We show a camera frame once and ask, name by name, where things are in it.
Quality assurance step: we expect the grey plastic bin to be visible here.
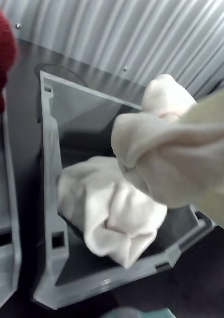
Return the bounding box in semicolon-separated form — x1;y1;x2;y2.
33;71;217;311
0;109;22;309

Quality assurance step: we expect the dark red sock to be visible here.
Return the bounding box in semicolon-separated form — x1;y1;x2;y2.
0;6;20;114

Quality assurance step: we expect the white sock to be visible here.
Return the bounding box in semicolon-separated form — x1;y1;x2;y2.
57;156;168;269
111;74;224;209

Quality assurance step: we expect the cream gripper right finger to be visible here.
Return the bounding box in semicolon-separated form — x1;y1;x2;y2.
191;185;224;235

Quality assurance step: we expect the teal and grey sock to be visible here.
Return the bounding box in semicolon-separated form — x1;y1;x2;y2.
101;307;177;318

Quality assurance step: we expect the cream gripper left finger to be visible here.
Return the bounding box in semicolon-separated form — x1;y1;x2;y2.
179;85;224;130

